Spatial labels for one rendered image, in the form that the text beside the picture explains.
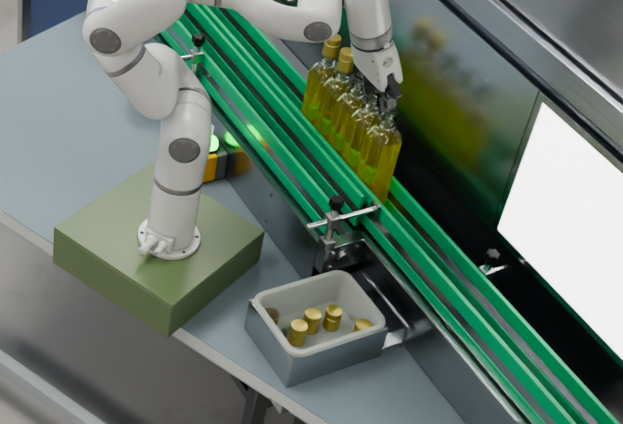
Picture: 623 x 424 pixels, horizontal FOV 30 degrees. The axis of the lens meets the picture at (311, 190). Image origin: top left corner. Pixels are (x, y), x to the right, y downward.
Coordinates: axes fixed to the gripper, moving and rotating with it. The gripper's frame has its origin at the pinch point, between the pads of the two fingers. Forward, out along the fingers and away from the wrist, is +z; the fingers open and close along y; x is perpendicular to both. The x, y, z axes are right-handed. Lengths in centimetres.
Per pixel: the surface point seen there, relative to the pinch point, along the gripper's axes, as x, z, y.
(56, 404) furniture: 82, 82, 31
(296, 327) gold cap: 32.7, 32.3, -14.3
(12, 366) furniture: 87, 79, 46
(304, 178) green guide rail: 14.2, 25.7, 10.8
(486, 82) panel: -20.7, 7.3, -4.7
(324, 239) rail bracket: 18.1, 28.8, -2.6
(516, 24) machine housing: -26.7, -5.5, -6.3
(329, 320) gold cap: 25.6, 36.8, -14.2
